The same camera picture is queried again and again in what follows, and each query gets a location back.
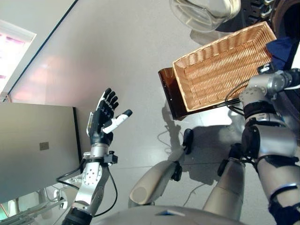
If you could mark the round glass washer door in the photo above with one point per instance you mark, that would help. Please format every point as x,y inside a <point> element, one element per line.
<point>201,14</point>

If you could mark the grey partition panel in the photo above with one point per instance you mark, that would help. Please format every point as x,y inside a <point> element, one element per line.
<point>35,124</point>

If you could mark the robot right leg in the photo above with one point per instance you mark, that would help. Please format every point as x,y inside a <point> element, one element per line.
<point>227,194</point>

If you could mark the grey robot torso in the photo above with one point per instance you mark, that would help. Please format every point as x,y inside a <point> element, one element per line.
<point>168,216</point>

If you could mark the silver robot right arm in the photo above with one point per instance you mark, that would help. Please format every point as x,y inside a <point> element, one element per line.
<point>274,145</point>

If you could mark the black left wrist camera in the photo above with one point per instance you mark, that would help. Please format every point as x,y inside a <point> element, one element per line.
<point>111,158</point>

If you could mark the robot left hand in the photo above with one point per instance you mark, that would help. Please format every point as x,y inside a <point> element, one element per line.
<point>99,124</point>

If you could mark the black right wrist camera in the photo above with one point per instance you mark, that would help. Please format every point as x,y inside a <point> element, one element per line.
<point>264,68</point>

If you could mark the grey front-load washing machine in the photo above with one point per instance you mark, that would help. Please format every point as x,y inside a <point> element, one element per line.
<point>290,23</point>

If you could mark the blue garment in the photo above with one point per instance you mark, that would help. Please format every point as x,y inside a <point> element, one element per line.
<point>281,51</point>

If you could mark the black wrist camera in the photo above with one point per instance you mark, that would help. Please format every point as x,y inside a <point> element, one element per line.
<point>264,68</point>
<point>111,158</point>

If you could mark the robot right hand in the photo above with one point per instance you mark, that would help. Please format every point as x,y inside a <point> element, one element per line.
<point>293,78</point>

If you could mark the shallow wicker laundry basket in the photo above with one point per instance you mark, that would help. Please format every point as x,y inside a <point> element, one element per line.
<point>222,70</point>

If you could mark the white framed lit window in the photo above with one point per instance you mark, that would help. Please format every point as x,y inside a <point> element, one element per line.
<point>14,54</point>

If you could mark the grey wall socket plate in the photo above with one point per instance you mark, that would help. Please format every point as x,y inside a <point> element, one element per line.
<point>44,145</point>

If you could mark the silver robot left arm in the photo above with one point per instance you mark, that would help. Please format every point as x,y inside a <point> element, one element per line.
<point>92,178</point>

